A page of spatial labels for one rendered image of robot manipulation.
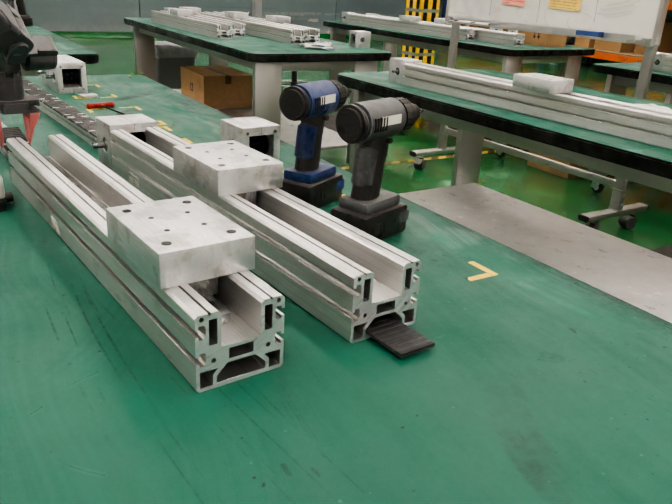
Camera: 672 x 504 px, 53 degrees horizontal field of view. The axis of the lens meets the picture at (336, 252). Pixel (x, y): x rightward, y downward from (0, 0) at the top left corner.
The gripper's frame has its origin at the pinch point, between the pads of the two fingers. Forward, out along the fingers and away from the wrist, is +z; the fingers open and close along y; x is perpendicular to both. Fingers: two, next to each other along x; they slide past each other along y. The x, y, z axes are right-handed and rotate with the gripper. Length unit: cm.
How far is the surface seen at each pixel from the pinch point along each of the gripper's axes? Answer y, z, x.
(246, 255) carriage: 3, -7, -92
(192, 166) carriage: 13, -8, -59
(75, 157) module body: 1.8, -5.1, -36.4
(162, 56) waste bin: 210, 38, 421
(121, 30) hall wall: 399, 73, 1045
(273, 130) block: 44, -5, -32
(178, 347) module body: -6, 0, -95
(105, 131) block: 13.7, -4.4, -16.4
